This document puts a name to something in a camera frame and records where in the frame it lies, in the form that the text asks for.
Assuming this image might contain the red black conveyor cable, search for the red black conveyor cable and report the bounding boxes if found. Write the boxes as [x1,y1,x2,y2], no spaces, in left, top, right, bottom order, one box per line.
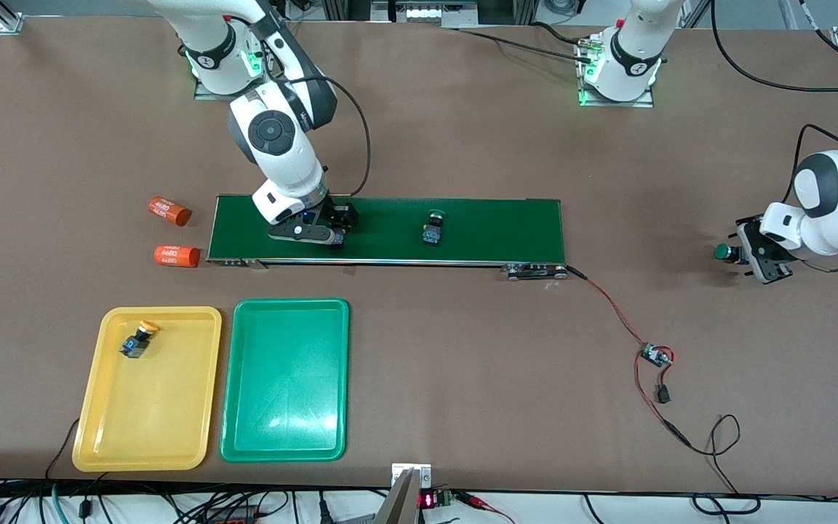
[564,264,651,352]

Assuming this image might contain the green conveyor belt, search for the green conveyor belt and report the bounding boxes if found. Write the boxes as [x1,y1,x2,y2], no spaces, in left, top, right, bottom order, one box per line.
[206,194,567,281]

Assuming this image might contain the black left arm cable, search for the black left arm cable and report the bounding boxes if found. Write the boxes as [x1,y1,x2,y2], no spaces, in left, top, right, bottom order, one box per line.
[710,0,838,274]

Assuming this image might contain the orange 4680 battery cylinder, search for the orange 4680 battery cylinder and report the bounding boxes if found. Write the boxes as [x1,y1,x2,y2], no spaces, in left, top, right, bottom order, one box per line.
[154,245,201,269]
[148,196,193,226]

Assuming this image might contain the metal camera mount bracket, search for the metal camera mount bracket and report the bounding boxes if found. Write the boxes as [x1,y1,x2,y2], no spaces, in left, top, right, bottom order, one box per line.
[391,463,433,490]

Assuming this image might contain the red black power cable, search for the red black power cable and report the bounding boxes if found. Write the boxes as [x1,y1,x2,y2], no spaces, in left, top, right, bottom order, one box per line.
[634,355,690,446]

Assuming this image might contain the black cable at table edge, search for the black cable at table edge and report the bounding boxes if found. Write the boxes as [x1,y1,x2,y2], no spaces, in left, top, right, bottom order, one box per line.
[44,418,81,481]

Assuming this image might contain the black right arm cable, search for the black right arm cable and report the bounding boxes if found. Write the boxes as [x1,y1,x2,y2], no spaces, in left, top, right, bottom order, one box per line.
[259,29,372,199]

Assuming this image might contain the red clip test lead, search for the red clip test lead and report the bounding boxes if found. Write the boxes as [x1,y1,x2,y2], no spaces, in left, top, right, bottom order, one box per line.
[455,491,514,524]

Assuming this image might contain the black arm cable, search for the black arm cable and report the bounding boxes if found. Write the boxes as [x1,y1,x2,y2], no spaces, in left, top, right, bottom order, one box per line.
[259,29,372,199]
[710,0,838,274]

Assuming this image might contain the green plastic tray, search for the green plastic tray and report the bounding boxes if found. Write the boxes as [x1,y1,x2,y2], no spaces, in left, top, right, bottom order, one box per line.
[220,298,350,463]

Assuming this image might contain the grey labelled control box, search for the grey labelled control box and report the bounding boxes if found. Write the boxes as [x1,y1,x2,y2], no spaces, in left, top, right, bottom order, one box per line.
[370,0,463,28]

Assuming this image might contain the thin black looped cable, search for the thin black looped cable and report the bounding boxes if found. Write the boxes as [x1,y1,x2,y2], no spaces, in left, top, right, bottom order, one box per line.
[685,414,763,516]

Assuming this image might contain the grey aluminium camera bar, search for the grey aluminium camera bar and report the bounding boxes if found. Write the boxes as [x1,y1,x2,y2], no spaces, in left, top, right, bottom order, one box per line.
[374,469,421,524]

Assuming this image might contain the black base power cable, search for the black base power cable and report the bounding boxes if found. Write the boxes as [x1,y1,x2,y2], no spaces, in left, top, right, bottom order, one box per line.
[455,22,598,66]

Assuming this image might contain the yellow plastic tray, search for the yellow plastic tray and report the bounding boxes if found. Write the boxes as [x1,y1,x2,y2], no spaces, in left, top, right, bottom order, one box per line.
[72,306,223,472]

